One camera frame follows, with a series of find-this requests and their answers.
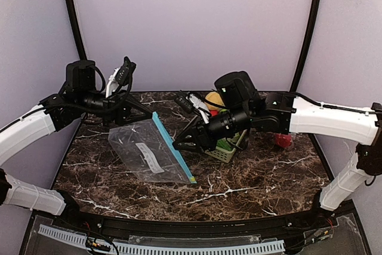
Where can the pale green perforated basket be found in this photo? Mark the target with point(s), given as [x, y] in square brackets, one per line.
[227, 147]

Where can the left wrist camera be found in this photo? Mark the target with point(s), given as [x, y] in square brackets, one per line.
[121, 77]

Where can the round red fruit toy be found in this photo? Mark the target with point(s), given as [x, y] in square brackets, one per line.
[214, 112]

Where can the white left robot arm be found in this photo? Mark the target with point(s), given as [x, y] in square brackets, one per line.
[85, 92]

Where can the black left frame post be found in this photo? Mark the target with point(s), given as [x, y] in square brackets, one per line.
[76, 33]

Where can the black frame post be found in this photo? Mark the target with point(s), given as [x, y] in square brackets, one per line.
[311, 21]
[76, 33]

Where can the black table edge rail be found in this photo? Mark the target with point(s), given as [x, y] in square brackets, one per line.
[285, 226]

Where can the clear zip bag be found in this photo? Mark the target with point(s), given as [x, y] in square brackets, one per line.
[145, 147]
[293, 140]

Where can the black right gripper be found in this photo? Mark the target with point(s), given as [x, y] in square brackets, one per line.
[200, 132]

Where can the black right frame post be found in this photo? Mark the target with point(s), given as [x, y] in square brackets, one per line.
[311, 21]

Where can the yellow peach toy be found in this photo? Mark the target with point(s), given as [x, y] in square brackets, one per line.
[214, 98]

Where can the light blue cable duct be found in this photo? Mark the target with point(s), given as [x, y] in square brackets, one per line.
[155, 245]

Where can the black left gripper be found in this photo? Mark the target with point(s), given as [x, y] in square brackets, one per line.
[121, 107]

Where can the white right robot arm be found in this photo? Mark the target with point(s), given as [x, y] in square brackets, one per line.
[292, 113]

